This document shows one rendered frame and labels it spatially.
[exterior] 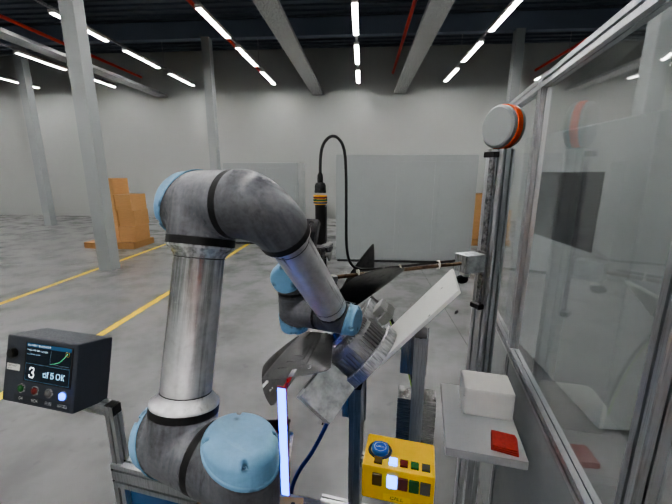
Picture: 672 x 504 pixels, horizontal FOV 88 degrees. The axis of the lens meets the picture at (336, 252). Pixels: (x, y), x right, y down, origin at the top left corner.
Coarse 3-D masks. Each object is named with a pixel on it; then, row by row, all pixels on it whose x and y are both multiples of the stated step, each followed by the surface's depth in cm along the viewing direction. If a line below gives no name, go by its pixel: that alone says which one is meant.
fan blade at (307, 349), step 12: (300, 336) 116; (312, 336) 114; (324, 336) 113; (288, 348) 111; (300, 348) 108; (312, 348) 107; (324, 348) 107; (276, 360) 107; (288, 360) 104; (300, 360) 102; (312, 360) 101; (324, 360) 100; (276, 372) 101; (288, 372) 99; (300, 372) 96; (312, 372) 95
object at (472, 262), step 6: (462, 252) 139; (468, 252) 139; (474, 252) 139; (480, 252) 137; (456, 258) 138; (462, 258) 134; (468, 258) 132; (474, 258) 133; (480, 258) 134; (462, 264) 135; (468, 264) 133; (474, 264) 134; (480, 264) 135; (456, 270) 138; (462, 270) 135; (468, 270) 133; (474, 270) 134; (480, 270) 135
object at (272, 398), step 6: (288, 342) 134; (282, 348) 134; (276, 354) 135; (270, 360) 136; (264, 366) 138; (270, 366) 133; (264, 372) 135; (294, 378) 123; (270, 384) 127; (276, 384) 125; (282, 384) 124; (264, 390) 127; (276, 390) 124; (270, 396) 123; (276, 396) 122; (270, 402) 122
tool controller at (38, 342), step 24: (24, 336) 99; (48, 336) 100; (72, 336) 102; (96, 336) 104; (24, 360) 98; (48, 360) 96; (72, 360) 94; (96, 360) 100; (24, 384) 98; (48, 384) 96; (72, 384) 94; (96, 384) 100; (48, 408) 96; (72, 408) 94
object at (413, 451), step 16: (368, 448) 82; (400, 448) 83; (416, 448) 83; (432, 448) 83; (368, 464) 78; (384, 464) 78; (432, 464) 78; (368, 480) 79; (384, 480) 78; (416, 480) 76; (432, 480) 75; (368, 496) 80; (384, 496) 79; (400, 496) 78; (416, 496) 77; (432, 496) 76
